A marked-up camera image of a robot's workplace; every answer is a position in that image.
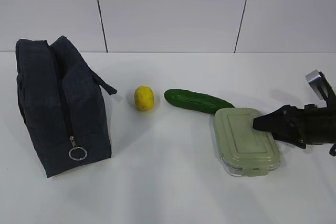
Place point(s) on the yellow lemon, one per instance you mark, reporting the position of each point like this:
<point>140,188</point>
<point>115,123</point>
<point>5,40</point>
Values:
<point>144,98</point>

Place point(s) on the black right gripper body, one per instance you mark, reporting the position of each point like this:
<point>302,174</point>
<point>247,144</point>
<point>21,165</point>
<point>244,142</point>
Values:
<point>311,125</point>

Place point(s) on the green cucumber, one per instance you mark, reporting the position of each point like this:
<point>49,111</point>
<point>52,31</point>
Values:
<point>194,101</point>

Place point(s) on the dark navy fabric bag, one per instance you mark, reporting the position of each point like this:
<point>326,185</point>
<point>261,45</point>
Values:
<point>60,100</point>

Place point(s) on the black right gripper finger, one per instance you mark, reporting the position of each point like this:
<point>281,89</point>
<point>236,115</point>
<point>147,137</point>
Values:
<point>275,123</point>

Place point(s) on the green lidded glass container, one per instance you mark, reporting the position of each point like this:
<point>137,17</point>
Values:
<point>243,150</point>

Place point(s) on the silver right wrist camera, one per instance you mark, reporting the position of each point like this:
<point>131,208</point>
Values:
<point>317,81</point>

